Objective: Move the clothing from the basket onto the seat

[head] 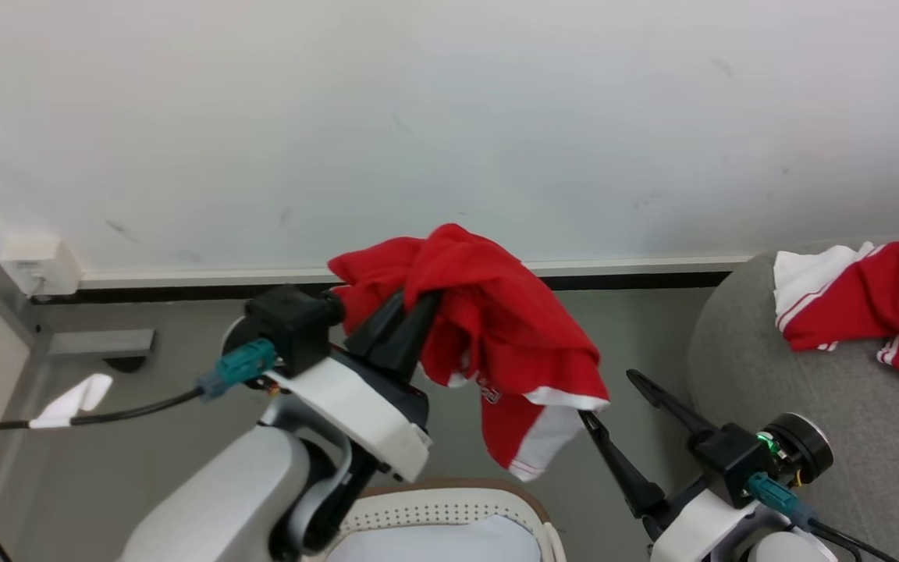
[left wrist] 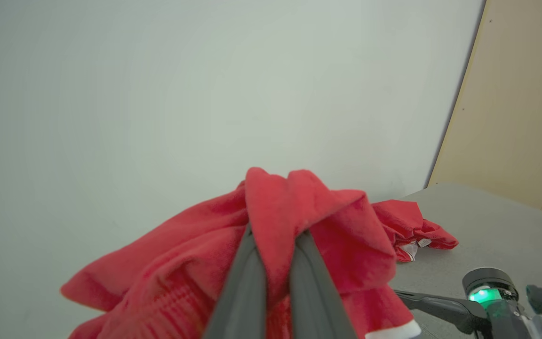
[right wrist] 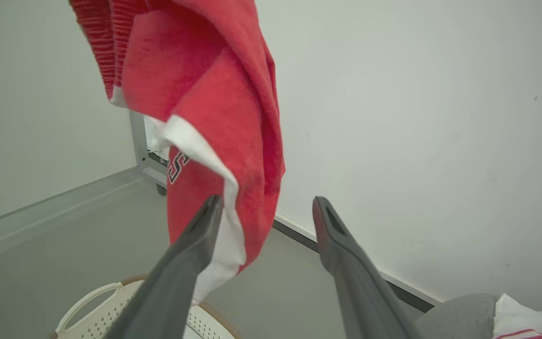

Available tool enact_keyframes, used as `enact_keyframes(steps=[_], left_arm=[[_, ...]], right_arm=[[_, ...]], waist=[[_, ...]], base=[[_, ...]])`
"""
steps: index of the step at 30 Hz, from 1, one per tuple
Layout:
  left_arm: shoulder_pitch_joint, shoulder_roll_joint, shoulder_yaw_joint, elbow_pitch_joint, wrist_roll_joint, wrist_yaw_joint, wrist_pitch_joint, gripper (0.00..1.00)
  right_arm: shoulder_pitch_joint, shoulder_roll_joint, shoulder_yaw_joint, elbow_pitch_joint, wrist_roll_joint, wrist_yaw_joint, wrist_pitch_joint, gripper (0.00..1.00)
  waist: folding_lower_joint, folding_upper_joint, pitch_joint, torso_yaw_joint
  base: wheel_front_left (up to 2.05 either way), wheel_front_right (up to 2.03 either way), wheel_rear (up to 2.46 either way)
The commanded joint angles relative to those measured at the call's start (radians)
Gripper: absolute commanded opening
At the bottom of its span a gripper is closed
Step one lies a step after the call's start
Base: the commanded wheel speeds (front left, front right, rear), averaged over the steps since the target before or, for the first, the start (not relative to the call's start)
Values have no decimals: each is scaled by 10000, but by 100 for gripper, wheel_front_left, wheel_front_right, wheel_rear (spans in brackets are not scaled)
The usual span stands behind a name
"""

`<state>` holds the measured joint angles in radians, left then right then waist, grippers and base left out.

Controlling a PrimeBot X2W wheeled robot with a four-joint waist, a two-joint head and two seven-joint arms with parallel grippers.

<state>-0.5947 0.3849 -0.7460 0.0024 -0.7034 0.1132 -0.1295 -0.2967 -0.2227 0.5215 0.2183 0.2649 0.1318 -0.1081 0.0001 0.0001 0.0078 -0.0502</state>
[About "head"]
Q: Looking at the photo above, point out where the black cable with teal plug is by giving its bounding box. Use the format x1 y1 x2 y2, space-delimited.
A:
0 338 279 439
748 472 899 562

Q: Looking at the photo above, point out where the red garment with white stripes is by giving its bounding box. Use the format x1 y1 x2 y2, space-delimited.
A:
773 226 899 391

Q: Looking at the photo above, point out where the white cable tag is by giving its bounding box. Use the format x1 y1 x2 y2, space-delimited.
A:
28 373 114 430

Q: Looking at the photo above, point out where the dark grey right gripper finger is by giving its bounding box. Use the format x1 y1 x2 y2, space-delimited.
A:
626 370 721 450
579 411 667 518

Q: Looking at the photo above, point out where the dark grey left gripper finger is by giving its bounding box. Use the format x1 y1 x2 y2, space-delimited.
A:
344 292 407 356
375 290 444 377

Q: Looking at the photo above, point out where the white clothing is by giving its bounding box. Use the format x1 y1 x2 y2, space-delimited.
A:
331 514 542 562

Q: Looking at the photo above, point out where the black and white baseboard strip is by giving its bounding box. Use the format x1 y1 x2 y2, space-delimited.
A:
28 254 755 307

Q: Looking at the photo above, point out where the grey metal floor bracket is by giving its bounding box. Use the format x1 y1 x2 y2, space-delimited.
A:
45 328 157 372

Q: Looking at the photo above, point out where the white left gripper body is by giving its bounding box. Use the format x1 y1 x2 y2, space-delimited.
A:
261 350 433 482

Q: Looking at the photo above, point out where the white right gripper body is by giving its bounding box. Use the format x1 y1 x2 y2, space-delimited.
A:
643 468 766 562

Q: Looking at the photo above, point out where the red garment with white hem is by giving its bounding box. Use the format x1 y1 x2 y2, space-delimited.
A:
328 223 611 482

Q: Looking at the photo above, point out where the white wall cable box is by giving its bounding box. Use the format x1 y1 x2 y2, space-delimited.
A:
0 233 84 297

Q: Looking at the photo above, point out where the grey fabric sofa seat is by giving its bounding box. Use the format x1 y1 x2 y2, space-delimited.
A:
686 238 899 562

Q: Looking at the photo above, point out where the white perforated laundry basket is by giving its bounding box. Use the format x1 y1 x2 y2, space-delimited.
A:
323 478 569 562

